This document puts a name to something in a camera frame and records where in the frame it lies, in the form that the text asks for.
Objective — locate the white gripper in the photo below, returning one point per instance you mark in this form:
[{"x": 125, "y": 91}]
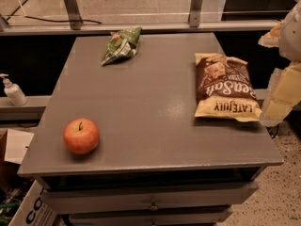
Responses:
[{"x": 292, "y": 35}]

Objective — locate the red apple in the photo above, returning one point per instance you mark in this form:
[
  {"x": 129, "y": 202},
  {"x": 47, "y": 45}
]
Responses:
[{"x": 81, "y": 136}]

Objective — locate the brown Late July chip bag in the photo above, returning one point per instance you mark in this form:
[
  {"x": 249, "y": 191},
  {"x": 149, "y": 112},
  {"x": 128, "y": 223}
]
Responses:
[{"x": 223, "y": 88}]

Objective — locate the grey drawer cabinet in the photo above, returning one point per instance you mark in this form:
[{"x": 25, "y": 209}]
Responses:
[{"x": 152, "y": 147}]

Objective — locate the green snack bag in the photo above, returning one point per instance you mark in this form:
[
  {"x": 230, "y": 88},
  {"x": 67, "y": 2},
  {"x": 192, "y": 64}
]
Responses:
[{"x": 123, "y": 44}]

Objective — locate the round metal drawer knob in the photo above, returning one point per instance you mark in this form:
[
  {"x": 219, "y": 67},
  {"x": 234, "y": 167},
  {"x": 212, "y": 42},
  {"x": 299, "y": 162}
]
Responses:
[{"x": 153, "y": 206}]

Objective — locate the white pump dispenser bottle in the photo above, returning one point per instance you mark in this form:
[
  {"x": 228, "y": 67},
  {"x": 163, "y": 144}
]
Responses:
[{"x": 13, "y": 91}]

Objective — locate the brown open cardboard box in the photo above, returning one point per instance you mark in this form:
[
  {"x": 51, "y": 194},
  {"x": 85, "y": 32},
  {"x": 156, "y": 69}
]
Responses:
[{"x": 13, "y": 146}]

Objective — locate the white cardboard box with lettering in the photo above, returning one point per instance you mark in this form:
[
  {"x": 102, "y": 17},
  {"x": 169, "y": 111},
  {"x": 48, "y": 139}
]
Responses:
[{"x": 33, "y": 211}]

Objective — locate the metal railing frame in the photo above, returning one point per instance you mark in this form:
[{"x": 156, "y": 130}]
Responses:
[{"x": 87, "y": 17}]

